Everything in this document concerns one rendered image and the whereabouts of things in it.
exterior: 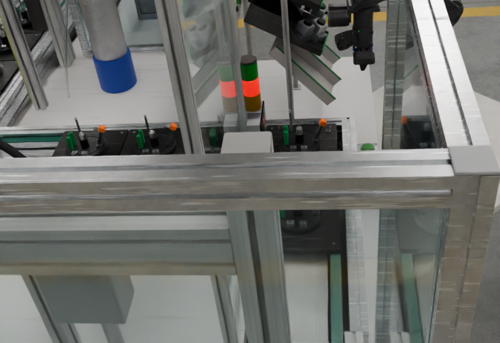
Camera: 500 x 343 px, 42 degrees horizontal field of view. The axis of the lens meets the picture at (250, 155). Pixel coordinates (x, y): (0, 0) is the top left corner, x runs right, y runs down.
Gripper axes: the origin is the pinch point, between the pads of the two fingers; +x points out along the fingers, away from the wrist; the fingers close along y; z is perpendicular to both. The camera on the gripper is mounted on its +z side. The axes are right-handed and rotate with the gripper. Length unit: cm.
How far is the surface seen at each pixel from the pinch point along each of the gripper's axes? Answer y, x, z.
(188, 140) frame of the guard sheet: 83, -34, 35
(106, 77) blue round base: -47, 31, 102
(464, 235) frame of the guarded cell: 139, -67, -1
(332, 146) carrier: 6.2, 28.4, 9.8
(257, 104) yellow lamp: 26.1, -2.8, 30.0
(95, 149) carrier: 7, 26, 90
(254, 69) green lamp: 26.0, -13.9, 29.8
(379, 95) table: -40, 40, -9
